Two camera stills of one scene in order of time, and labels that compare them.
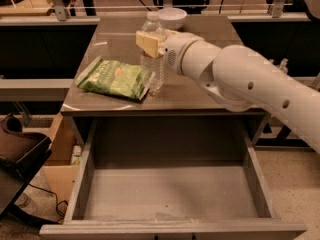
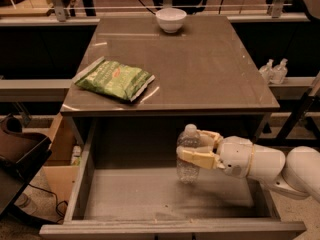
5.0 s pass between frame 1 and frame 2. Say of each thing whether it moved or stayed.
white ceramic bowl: stayed
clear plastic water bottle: moved
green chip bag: stayed
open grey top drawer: stayed
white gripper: moved
